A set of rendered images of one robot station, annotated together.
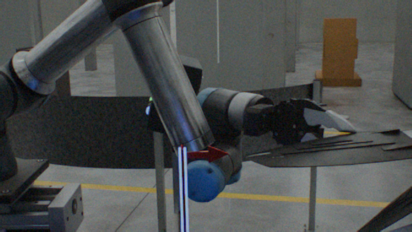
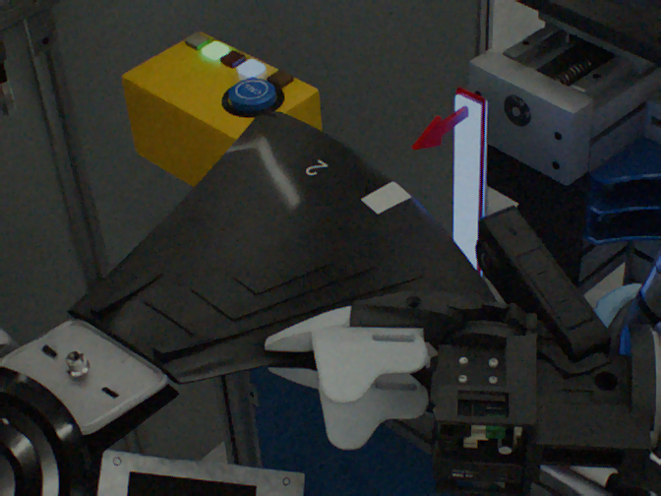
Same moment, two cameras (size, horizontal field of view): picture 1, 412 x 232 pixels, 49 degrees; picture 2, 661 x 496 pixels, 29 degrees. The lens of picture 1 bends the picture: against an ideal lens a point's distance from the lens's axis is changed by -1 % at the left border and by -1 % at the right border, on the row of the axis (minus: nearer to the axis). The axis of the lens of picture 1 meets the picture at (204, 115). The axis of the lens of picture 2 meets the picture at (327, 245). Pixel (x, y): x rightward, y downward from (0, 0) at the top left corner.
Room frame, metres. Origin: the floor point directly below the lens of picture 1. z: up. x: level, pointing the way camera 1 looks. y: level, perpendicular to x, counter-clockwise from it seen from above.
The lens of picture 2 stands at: (1.08, -0.53, 1.70)
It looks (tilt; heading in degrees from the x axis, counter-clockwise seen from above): 41 degrees down; 139
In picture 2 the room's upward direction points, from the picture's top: 4 degrees counter-clockwise
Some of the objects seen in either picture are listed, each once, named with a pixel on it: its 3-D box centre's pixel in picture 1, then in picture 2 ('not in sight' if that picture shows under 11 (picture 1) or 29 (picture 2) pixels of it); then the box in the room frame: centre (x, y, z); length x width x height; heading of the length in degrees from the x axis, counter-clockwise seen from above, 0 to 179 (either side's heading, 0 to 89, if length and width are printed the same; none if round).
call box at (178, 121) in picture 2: not in sight; (224, 127); (0.30, 0.03, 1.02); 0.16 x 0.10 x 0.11; 3
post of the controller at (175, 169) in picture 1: (178, 175); not in sight; (1.12, 0.07, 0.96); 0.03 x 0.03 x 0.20; 3
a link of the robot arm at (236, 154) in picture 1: (221, 157); not in sight; (0.90, -0.03, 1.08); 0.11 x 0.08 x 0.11; 164
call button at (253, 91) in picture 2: not in sight; (252, 95); (0.34, 0.03, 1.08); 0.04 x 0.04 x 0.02
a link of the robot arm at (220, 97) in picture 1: (222, 108); not in sight; (0.92, -0.04, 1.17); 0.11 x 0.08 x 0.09; 40
